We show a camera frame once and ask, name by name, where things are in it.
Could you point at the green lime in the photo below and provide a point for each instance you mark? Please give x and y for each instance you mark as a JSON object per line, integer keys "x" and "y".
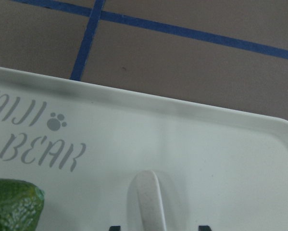
{"x": 21, "y": 205}

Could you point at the white rectangular tray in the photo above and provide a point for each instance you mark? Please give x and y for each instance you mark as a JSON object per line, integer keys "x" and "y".
{"x": 92, "y": 148}

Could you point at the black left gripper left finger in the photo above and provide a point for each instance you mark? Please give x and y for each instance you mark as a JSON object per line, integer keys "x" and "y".
{"x": 115, "y": 228}

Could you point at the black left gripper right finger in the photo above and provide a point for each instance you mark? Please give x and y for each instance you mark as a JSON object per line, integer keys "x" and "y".
{"x": 204, "y": 228}

